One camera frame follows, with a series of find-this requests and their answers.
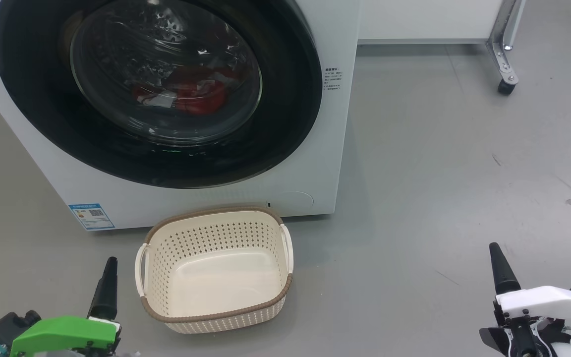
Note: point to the cream perforated laundry basket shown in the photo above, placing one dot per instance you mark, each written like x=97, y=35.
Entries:
x=216, y=277

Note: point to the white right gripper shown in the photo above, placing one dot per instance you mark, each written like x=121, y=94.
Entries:
x=548, y=305

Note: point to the blue energy label sticker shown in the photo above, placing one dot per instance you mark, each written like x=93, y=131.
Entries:
x=91, y=216

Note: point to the printed text notice sticker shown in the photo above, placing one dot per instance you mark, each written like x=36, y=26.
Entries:
x=332, y=79

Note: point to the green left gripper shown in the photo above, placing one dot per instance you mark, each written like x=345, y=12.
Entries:
x=62, y=334

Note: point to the black glass washing machine door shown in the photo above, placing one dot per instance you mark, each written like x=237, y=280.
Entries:
x=285, y=99

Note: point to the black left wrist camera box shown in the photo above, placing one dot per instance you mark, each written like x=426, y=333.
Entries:
x=10, y=327

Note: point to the metal cart leg with caster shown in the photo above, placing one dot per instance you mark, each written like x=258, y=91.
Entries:
x=503, y=54

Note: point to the white front-load washing machine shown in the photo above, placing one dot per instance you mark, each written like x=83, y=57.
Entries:
x=28, y=148

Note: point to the red and white shirt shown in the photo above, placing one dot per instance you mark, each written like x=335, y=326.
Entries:
x=201, y=96

